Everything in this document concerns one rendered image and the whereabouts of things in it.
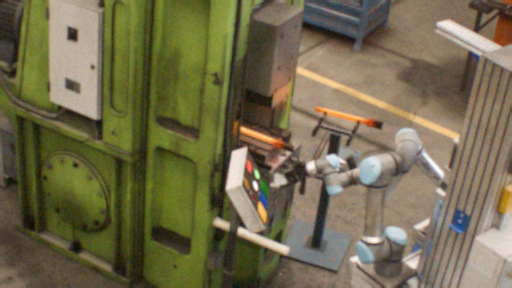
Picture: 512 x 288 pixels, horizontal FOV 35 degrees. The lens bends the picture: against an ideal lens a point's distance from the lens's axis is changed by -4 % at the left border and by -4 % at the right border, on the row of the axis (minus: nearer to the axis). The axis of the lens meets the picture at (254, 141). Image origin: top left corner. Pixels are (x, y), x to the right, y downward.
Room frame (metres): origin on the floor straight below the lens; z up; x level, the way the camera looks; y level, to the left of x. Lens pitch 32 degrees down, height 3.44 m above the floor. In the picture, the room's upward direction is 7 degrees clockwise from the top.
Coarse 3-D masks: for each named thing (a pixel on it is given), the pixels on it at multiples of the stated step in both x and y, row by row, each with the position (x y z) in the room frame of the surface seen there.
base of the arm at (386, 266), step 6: (378, 264) 3.16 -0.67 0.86; (384, 264) 3.14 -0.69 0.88; (390, 264) 3.14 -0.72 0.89; (396, 264) 3.14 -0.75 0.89; (402, 264) 3.20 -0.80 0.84; (378, 270) 3.14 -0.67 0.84; (384, 270) 3.13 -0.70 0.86; (390, 270) 3.13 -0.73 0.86; (396, 270) 3.13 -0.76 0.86; (402, 270) 3.17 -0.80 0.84; (384, 276) 3.12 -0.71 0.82; (390, 276) 3.12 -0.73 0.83; (396, 276) 3.13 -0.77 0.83
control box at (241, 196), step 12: (240, 156) 3.48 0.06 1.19; (240, 168) 3.37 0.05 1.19; (252, 168) 3.48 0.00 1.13; (228, 180) 3.30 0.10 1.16; (240, 180) 3.26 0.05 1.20; (252, 180) 3.39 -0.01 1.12; (264, 180) 3.55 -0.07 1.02; (228, 192) 3.22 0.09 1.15; (240, 192) 3.22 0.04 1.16; (252, 192) 3.30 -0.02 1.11; (240, 204) 3.22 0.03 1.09; (252, 204) 3.23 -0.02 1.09; (252, 216) 3.22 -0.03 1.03; (252, 228) 3.22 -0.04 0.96; (264, 228) 3.22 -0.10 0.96
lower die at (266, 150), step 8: (248, 128) 4.09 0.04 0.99; (248, 136) 4.00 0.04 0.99; (272, 136) 4.03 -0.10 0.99; (240, 144) 3.93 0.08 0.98; (248, 144) 3.94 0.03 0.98; (256, 144) 3.93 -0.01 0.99; (264, 144) 3.94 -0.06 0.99; (272, 144) 3.94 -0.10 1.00; (256, 152) 3.87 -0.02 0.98; (264, 152) 3.87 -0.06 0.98; (272, 152) 3.92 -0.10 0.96; (264, 160) 3.84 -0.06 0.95
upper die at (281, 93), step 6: (288, 84) 4.00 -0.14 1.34; (246, 90) 3.91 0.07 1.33; (282, 90) 3.94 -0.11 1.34; (288, 90) 4.01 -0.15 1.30; (246, 96) 3.91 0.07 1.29; (252, 96) 3.89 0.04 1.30; (258, 96) 3.88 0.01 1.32; (264, 96) 3.86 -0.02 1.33; (270, 96) 3.85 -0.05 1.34; (276, 96) 3.88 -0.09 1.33; (282, 96) 3.95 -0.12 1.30; (252, 102) 3.89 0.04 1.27; (258, 102) 3.88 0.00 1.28; (264, 102) 3.86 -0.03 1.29; (270, 102) 3.85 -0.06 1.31; (276, 102) 3.89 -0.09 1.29; (270, 108) 3.85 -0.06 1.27
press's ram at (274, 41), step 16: (272, 0) 4.13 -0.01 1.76; (256, 16) 3.89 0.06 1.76; (272, 16) 3.91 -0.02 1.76; (288, 16) 3.94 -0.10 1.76; (256, 32) 3.85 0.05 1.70; (272, 32) 3.81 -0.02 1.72; (288, 32) 3.92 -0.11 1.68; (256, 48) 3.84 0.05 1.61; (272, 48) 3.80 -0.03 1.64; (288, 48) 3.95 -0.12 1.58; (256, 64) 3.84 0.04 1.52; (272, 64) 3.80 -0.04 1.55; (288, 64) 3.97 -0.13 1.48; (256, 80) 3.83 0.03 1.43; (272, 80) 3.81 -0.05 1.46; (288, 80) 3.99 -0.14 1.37
